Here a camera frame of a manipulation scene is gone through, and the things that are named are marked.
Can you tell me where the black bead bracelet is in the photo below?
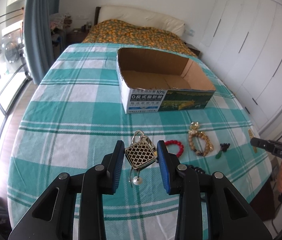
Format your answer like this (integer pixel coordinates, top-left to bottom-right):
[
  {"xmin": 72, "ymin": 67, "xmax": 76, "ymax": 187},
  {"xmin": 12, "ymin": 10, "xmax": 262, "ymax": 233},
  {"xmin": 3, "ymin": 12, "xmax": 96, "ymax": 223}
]
[{"xmin": 186, "ymin": 164, "xmax": 207, "ymax": 175}]

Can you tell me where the teal white plaid cloth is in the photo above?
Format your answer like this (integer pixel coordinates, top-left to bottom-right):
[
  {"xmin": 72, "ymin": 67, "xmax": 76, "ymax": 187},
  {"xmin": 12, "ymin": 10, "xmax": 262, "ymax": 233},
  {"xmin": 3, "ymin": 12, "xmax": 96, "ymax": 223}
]
[{"xmin": 7, "ymin": 43, "xmax": 272, "ymax": 226}]

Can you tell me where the white built-in wardrobe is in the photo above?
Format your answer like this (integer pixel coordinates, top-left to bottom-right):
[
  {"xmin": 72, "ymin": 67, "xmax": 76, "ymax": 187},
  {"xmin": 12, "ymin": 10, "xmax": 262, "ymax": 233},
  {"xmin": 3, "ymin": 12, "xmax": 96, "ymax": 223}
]
[{"xmin": 200, "ymin": 0, "xmax": 282, "ymax": 137}]

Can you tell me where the dark wooden nightstand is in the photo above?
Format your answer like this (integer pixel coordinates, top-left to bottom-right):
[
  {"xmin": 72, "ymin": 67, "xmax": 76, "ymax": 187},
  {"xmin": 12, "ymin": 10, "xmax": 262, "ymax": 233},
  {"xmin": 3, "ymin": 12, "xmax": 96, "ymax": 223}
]
[
  {"xmin": 66, "ymin": 29, "xmax": 89, "ymax": 45},
  {"xmin": 185, "ymin": 43, "xmax": 201, "ymax": 57}
]

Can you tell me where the dark wooden left nightstand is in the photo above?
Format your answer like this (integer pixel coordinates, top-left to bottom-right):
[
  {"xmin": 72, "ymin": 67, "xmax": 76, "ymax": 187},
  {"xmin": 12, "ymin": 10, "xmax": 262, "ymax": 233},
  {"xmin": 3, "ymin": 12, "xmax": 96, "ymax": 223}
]
[{"xmin": 66, "ymin": 29, "xmax": 89, "ymax": 45}]

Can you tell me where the pile of clothes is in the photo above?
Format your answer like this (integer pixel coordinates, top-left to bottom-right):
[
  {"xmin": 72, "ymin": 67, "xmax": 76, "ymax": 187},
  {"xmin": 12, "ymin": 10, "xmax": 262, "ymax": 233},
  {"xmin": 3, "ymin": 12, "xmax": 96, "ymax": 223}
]
[{"xmin": 49, "ymin": 13, "xmax": 72, "ymax": 31}]

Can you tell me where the orange floral bedspread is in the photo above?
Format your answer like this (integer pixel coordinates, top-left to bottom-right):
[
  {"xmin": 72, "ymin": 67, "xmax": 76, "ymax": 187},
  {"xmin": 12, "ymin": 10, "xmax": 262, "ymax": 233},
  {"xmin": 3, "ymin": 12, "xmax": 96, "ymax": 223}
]
[{"xmin": 83, "ymin": 19, "xmax": 197, "ymax": 57}]

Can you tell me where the blue curtain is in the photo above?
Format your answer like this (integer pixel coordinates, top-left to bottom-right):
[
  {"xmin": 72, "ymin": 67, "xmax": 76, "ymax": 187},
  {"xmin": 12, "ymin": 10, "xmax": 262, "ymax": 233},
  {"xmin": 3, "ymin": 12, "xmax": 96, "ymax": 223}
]
[{"xmin": 24, "ymin": 0, "xmax": 59, "ymax": 85}]

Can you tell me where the gold lattice keychain charm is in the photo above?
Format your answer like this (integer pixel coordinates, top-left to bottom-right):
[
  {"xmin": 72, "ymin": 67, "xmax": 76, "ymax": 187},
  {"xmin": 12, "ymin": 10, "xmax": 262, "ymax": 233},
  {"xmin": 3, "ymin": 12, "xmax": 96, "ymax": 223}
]
[{"xmin": 125, "ymin": 130, "xmax": 157, "ymax": 186}]

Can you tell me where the glass sliding balcony door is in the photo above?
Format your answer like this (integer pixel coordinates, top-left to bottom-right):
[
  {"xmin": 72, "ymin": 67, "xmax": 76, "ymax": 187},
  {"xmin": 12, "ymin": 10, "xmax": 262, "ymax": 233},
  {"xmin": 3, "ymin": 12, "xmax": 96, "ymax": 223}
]
[{"xmin": 0, "ymin": 7, "xmax": 32, "ymax": 116}]

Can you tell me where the red bead bracelet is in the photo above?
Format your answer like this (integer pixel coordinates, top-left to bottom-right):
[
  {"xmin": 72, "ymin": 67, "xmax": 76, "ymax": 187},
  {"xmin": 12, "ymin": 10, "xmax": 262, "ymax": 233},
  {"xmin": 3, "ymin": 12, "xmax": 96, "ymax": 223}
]
[{"xmin": 164, "ymin": 140, "xmax": 184, "ymax": 158}]

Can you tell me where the green pendant dark tassel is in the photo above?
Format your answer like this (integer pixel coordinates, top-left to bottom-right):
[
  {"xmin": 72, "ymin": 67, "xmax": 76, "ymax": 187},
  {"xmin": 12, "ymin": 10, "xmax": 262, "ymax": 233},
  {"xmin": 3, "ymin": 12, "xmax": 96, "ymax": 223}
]
[{"xmin": 215, "ymin": 143, "xmax": 230, "ymax": 159}]

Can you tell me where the dark wooden right nightstand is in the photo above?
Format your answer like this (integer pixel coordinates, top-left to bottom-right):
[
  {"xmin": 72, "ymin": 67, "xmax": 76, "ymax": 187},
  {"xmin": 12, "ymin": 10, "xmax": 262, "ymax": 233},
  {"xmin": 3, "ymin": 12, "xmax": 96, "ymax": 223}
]
[{"xmin": 185, "ymin": 43, "xmax": 201, "ymax": 57}]

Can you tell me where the cream padded headboard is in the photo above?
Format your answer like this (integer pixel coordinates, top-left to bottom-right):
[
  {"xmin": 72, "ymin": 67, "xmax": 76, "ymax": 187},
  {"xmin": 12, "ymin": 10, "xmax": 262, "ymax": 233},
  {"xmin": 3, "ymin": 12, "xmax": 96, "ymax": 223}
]
[{"xmin": 94, "ymin": 5, "xmax": 185, "ymax": 37}]

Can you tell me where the brown bead gold charm bracelet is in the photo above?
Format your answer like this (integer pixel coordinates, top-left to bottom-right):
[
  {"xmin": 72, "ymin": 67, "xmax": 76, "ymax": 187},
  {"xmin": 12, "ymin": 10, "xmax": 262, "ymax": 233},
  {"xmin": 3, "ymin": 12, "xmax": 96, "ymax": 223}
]
[{"xmin": 188, "ymin": 121, "xmax": 214, "ymax": 157}]

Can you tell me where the washing machine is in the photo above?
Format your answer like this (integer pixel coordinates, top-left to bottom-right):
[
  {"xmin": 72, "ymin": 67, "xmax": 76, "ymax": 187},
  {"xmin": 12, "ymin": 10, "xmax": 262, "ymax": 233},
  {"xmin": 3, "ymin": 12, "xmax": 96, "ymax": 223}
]
[{"xmin": 1, "ymin": 28, "xmax": 23, "ymax": 64}]

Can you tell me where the open cardboard box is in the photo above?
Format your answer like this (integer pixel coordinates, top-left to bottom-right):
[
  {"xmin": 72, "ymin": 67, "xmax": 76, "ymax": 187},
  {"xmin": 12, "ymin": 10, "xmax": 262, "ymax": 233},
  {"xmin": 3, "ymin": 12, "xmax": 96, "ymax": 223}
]
[{"xmin": 116, "ymin": 47, "xmax": 216, "ymax": 114}]

